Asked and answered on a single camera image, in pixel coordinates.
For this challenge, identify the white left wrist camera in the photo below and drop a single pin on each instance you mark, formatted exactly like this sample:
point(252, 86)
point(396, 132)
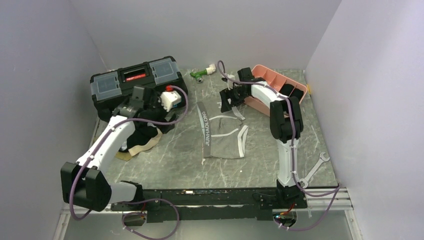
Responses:
point(169, 98)

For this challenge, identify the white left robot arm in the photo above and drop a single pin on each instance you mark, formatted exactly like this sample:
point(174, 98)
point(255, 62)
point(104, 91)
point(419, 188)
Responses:
point(83, 182)

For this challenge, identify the black toolbox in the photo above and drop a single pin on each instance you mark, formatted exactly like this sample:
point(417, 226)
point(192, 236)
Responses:
point(109, 89)

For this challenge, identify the black rolled underwear left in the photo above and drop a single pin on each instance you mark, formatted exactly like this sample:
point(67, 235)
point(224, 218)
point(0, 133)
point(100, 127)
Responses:
point(287, 90)

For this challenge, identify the silver wrench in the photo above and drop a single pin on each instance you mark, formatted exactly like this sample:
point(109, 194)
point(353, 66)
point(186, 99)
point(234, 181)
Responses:
point(304, 182)

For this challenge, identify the grey boxer briefs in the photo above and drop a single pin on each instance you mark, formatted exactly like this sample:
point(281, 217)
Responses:
point(224, 133)

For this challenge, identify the green white pipe fitting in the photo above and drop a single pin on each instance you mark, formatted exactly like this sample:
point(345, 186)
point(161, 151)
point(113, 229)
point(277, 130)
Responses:
point(198, 75)

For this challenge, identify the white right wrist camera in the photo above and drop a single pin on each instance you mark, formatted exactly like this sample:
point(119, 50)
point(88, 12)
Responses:
point(230, 81)

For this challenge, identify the aluminium frame rail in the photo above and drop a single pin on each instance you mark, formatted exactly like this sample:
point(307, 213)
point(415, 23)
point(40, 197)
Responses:
point(321, 199)

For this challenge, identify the pink divided organizer tray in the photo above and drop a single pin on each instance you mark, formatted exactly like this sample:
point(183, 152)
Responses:
point(275, 80)

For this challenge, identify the black rolled underwear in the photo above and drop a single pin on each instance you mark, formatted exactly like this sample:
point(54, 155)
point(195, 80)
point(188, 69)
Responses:
point(298, 93)
point(287, 90)

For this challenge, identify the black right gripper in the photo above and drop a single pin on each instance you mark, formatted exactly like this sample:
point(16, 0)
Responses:
point(226, 94)

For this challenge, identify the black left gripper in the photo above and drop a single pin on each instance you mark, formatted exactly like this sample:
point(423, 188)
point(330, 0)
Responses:
point(166, 127)

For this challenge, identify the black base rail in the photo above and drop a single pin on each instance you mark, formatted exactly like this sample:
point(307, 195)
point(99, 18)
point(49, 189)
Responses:
point(260, 203)

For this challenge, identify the black rolled underwear right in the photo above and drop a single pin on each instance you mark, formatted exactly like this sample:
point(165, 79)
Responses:
point(298, 93)

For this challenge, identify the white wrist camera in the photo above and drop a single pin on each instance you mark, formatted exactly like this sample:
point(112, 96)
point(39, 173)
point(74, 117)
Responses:
point(169, 98)
point(230, 81)

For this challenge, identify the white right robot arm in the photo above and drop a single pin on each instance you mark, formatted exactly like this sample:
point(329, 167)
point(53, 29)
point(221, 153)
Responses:
point(285, 124)

